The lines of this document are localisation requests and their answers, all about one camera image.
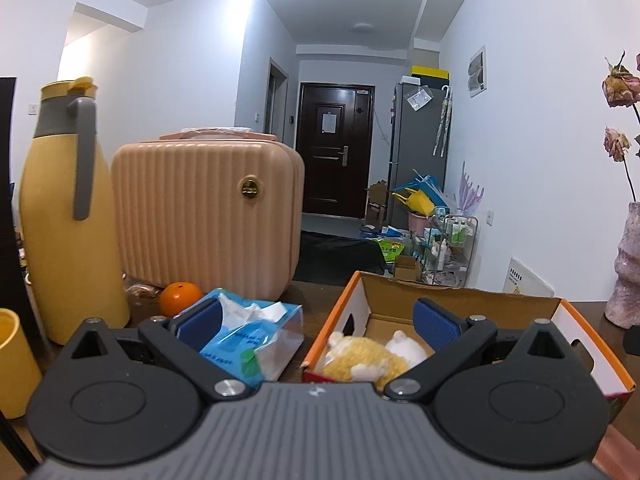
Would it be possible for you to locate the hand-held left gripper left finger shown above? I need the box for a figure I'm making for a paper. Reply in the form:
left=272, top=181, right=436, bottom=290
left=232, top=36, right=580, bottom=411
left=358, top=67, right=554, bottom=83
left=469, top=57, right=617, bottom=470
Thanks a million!
left=69, top=298, right=252, bottom=403

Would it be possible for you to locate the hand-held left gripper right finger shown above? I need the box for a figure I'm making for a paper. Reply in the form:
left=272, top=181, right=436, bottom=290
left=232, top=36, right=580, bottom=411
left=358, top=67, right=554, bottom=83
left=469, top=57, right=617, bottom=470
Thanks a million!
left=382, top=298, right=573, bottom=405

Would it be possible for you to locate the red cardboard box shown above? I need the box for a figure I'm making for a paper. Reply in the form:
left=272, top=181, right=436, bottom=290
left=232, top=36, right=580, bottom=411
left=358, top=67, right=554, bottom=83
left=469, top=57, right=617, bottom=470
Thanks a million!
left=301, top=270, right=637, bottom=423

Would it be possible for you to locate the yellow plush toy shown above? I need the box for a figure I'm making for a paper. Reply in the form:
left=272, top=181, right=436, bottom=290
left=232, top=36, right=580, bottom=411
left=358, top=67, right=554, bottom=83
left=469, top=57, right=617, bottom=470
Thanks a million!
left=320, top=330, right=433, bottom=391

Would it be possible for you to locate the orange fruit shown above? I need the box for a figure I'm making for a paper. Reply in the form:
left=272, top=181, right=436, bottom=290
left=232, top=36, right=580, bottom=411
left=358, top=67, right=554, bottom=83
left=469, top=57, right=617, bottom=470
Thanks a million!
left=159, top=281, right=203, bottom=318

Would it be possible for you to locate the blue tissue pack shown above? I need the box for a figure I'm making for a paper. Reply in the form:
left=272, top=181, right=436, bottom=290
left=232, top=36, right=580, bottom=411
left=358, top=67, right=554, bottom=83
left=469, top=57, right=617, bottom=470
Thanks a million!
left=172, top=287, right=305, bottom=391

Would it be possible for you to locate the brown snack packet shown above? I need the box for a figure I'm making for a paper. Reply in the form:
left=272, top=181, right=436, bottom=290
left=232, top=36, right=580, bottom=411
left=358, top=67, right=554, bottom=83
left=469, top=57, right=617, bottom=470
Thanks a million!
left=124, top=283, right=163, bottom=306

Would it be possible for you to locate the small cardboard box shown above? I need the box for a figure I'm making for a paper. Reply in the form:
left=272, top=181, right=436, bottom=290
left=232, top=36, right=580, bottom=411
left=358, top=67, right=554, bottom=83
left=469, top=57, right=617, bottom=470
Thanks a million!
left=394, top=255, right=423, bottom=281

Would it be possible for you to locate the green bag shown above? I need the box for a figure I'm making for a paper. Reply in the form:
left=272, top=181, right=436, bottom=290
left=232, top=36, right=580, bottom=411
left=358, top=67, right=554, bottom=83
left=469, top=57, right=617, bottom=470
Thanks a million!
left=375, top=237, right=406, bottom=266

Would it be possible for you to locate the white board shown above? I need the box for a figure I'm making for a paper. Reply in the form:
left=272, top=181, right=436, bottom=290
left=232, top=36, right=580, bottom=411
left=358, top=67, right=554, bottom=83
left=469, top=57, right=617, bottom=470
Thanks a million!
left=507, top=257, right=555, bottom=297

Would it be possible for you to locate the pink bucket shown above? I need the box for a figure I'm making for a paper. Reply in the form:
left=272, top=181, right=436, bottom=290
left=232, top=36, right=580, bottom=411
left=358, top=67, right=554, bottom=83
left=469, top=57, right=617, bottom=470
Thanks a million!
left=407, top=210, right=436, bottom=233

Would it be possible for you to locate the pink ribbed suitcase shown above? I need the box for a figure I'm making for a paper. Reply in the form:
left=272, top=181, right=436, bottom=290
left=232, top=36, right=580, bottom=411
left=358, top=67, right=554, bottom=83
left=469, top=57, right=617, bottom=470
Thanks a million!
left=111, top=127, right=306, bottom=303

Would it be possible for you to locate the dark floor mat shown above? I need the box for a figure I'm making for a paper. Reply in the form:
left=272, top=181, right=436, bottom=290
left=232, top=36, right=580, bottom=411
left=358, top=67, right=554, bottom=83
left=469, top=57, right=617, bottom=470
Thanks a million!
left=292, top=230, right=388, bottom=283

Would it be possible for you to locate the brown cardboard box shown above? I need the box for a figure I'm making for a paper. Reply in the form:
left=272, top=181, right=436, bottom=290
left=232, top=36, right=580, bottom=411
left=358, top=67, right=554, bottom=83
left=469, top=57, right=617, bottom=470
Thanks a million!
left=365, top=180, right=388, bottom=228

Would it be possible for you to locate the yellow thermos jug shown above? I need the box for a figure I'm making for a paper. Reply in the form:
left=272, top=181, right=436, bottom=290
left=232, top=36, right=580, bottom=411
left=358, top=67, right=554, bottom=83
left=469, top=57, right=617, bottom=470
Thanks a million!
left=19, top=76, right=132, bottom=346

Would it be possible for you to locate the grey refrigerator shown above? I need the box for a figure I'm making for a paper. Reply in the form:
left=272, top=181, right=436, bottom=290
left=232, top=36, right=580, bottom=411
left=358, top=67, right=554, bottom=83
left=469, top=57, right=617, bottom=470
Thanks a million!
left=387, top=80, right=451, bottom=226

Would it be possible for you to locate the dark brown door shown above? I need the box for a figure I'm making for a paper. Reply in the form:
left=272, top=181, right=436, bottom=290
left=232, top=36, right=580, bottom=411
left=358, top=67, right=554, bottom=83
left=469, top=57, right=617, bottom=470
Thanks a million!
left=296, top=82, right=376, bottom=220

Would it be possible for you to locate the yellow mug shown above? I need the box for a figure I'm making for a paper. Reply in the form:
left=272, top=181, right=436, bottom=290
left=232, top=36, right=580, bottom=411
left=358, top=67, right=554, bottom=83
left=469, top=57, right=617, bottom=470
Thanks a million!
left=0, top=308, right=43, bottom=420

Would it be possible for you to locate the pink textured vase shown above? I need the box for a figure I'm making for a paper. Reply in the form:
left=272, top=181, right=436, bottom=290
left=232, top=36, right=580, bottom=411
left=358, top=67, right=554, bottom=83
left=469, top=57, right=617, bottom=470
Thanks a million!
left=604, top=201, right=640, bottom=330

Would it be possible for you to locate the white folded umbrella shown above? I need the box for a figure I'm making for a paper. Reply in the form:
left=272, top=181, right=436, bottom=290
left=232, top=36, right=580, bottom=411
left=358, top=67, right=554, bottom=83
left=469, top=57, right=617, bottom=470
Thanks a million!
left=432, top=85, right=453, bottom=158

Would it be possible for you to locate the clear plastic bag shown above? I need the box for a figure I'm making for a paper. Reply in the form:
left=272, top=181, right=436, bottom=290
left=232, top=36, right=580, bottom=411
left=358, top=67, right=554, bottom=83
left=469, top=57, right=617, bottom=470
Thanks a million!
left=406, top=85, right=433, bottom=111

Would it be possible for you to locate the black paper bag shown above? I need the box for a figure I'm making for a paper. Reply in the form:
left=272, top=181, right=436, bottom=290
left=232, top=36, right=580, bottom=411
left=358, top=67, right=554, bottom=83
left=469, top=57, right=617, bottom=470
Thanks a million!
left=0, top=76, right=41, bottom=346

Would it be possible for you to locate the yellow box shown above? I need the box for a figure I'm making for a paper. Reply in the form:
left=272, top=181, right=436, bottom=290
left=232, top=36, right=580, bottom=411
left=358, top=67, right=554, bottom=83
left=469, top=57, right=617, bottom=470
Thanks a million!
left=410, top=65, right=451, bottom=81

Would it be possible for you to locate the dried rose bouquet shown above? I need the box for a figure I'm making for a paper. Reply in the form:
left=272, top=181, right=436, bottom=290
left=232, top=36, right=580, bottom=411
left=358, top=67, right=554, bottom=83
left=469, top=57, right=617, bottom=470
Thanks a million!
left=601, top=51, right=640, bottom=201

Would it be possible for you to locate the wire rack with bottles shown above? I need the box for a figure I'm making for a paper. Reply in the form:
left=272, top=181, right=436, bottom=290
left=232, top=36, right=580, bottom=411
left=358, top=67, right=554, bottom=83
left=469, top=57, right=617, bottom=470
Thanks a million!
left=420, top=214, right=478, bottom=288

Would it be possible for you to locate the purple butterfly wall decoration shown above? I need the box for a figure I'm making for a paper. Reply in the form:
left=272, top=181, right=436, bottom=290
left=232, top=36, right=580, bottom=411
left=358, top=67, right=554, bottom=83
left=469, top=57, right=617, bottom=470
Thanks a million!
left=457, top=161, right=485, bottom=221

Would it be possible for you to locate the framed wall picture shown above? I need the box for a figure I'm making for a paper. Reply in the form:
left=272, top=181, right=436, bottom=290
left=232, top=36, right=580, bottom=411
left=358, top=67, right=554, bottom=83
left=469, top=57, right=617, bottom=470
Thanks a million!
left=467, top=45, right=488, bottom=98

